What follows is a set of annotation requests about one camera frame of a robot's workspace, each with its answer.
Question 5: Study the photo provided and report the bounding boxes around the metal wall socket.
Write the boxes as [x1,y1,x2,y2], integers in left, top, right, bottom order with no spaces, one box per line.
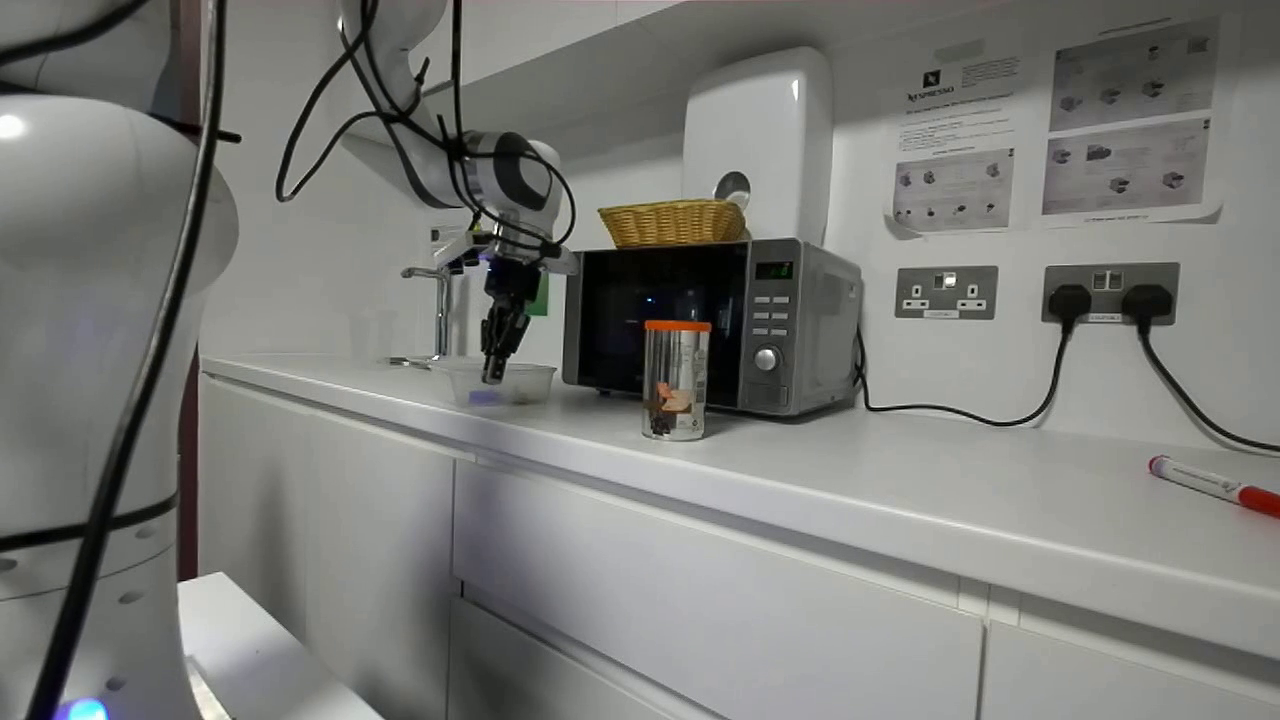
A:
[898,265,1002,320]
[1039,261,1180,324]

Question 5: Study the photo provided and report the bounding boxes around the chrome sink tap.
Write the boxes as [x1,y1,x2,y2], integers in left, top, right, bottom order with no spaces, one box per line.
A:
[401,261,466,357]

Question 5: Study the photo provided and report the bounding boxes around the white paper towel dispenser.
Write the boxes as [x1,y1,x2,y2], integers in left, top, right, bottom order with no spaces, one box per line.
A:
[684,50,833,243]

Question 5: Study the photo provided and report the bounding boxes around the red white marker pen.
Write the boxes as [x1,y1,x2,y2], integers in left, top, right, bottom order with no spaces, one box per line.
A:
[1148,456,1280,519]

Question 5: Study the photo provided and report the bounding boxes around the right metal wall socket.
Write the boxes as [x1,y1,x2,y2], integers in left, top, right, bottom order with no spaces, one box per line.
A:
[1039,261,1180,324]

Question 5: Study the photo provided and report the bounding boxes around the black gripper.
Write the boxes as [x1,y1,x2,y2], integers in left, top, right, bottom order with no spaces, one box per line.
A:
[455,236,571,383]

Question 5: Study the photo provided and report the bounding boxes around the glass jar orange lid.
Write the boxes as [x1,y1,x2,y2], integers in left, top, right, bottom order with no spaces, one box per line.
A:
[642,320,711,444]

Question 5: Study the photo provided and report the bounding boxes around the instruction sheets on wall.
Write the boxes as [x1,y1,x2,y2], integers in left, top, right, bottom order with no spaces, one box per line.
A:
[886,18,1226,240]

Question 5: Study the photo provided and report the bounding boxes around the silver microwave oven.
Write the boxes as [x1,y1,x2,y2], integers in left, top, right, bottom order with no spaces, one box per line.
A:
[566,240,866,422]

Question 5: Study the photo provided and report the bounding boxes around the woven wicker basket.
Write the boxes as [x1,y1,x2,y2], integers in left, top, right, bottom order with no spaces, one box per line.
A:
[602,202,747,247]

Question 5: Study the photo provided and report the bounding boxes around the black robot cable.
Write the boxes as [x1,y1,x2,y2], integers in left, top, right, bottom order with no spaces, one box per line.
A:
[20,0,234,720]

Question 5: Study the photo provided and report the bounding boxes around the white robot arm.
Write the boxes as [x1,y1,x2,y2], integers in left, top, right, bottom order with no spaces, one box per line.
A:
[0,0,577,720]

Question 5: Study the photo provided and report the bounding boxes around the left metal wall socket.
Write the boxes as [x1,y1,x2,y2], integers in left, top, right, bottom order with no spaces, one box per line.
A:
[898,265,1002,320]

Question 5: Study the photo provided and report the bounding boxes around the white cabinet drawers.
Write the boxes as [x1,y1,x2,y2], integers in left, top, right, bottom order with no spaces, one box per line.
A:
[205,367,1280,720]

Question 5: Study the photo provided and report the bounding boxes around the black power cable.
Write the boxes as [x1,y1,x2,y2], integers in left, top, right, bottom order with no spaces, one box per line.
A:
[853,285,1098,434]
[1119,285,1280,460]

